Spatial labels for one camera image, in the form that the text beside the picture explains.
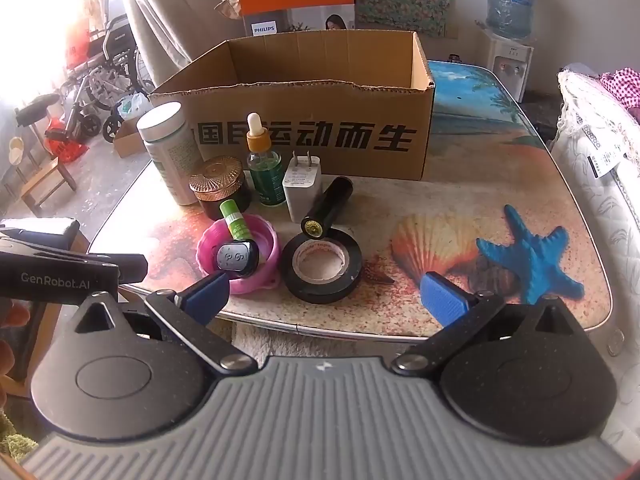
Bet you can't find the pink plastic lid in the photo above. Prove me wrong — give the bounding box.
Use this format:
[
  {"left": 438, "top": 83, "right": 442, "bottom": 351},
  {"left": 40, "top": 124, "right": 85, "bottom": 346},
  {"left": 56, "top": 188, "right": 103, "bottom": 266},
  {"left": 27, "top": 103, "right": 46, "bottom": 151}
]
[{"left": 195, "top": 214, "right": 281, "bottom": 296}]

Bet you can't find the gold lid cream jar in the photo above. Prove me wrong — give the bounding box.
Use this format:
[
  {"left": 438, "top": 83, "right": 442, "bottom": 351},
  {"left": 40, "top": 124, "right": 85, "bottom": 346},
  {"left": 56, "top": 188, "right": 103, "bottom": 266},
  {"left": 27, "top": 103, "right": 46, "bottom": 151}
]
[{"left": 189, "top": 155, "right": 252, "bottom": 220}]

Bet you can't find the black electrical tape roll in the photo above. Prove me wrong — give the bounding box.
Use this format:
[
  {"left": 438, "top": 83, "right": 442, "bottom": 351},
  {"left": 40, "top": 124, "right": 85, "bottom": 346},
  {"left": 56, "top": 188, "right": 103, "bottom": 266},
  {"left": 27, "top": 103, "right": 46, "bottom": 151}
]
[{"left": 279, "top": 229, "right": 363, "bottom": 304}]

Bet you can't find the green dropper bottle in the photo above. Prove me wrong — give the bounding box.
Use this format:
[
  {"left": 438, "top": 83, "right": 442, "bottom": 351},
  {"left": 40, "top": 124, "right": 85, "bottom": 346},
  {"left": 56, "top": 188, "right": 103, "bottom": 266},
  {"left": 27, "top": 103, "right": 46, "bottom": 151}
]
[{"left": 246, "top": 113, "right": 285, "bottom": 206}]

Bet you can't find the black flashlight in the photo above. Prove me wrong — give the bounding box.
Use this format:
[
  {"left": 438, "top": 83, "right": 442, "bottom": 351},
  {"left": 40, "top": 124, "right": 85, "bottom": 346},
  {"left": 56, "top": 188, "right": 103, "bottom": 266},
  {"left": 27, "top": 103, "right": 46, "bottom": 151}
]
[{"left": 300, "top": 177, "right": 354, "bottom": 240}]

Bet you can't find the white usb charger plug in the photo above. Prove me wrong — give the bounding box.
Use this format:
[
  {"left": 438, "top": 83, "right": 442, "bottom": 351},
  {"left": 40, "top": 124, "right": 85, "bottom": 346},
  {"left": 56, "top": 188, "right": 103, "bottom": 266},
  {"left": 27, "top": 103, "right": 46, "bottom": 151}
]
[{"left": 282, "top": 153, "right": 322, "bottom": 223}]

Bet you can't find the green lip balm tube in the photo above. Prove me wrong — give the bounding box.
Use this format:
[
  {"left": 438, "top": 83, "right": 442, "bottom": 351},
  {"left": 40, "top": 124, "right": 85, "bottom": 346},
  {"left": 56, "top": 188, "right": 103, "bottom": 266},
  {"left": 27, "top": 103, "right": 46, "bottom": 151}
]
[{"left": 219, "top": 198, "right": 253, "bottom": 240}]

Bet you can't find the left hand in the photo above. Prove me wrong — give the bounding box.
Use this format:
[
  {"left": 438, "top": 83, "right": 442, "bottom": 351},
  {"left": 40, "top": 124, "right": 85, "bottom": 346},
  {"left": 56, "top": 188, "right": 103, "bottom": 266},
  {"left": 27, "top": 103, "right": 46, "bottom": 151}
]
[{"left": 0, "top": 299, "right": 32, "bottom": 411}]

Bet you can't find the small wooden stool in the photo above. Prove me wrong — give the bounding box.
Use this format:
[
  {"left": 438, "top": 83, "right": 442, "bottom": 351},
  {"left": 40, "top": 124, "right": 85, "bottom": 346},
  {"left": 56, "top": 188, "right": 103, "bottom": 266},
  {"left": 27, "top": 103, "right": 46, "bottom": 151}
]
[{"left": 20, "top": 157, "right": 77, "bottom": 218}]

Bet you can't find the red plastic bag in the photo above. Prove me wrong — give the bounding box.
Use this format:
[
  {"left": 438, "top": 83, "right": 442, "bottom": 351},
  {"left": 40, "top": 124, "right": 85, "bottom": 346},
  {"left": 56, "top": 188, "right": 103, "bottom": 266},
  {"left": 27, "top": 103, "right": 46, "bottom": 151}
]
[{"left": 44, "top": 117, "right": 89, "bottom": 164}]

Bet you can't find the small cardboard box on floor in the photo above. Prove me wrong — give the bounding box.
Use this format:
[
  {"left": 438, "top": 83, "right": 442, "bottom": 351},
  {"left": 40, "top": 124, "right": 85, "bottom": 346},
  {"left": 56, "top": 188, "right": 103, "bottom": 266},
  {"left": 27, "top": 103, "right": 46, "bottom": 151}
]
[{"left": 113, "top": 118, "right": 145, "bottom": 158}]

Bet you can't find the white supplement bottle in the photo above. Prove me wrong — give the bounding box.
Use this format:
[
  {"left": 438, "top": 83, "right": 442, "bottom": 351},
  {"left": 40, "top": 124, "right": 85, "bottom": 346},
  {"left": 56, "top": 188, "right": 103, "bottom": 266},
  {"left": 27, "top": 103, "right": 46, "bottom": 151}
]
[{"left": 137, "top": 101, "right": 203, "bottom": 206}]

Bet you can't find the wheelchair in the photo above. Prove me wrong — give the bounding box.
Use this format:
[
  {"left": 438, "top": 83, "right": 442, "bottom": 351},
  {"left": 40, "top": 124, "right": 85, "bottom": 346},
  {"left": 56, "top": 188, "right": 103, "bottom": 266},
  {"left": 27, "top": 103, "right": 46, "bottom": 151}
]
[{"left": 61, "top": 15, "right": 154, "bottom": 142}]

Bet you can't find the white quilted bedding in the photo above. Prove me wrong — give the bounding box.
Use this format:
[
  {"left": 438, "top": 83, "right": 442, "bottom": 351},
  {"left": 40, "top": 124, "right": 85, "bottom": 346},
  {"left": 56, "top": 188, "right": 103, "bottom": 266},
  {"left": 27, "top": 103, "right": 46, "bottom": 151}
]
[{"left": 551, "top": 63, "right": 639, "bottom": 463}]

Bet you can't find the brown cardboard box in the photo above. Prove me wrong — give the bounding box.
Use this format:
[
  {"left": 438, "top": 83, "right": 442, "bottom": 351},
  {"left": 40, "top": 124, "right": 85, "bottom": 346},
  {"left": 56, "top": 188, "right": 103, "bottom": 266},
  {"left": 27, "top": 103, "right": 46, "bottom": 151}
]
[{"left": 151, "top": 29, "right": 435, "bottom": 181}]

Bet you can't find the white water dispenser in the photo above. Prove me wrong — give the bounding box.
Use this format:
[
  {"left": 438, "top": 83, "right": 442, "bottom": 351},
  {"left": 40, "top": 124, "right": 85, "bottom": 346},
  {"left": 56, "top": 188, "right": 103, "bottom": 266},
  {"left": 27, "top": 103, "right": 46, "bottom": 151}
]
[{"left": 474, "top": 22, "right": 534, "bottom": 102}]

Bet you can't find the pink patterned cloth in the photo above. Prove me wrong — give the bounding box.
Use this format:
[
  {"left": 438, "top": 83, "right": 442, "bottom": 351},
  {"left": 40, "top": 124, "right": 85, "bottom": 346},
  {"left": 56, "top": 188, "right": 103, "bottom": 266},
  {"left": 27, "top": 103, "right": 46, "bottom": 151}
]
[{"left": 600, "top": 67, "right": 640, "bottom": 122}]

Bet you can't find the beige curtain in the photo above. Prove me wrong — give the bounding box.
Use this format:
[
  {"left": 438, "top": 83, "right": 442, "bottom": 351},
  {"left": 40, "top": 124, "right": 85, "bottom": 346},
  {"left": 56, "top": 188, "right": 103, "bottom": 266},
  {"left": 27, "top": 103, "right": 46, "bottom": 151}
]
[{"left": 125, "top": 0, "right": 244, "bottom": 86}]

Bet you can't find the blue water jug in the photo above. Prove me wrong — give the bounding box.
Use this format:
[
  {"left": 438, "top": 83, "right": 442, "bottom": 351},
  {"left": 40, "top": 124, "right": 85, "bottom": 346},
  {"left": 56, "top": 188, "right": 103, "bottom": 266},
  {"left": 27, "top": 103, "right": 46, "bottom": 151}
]
[{"left": 486, "top": 0, "right": 535, "bottom": 40}]

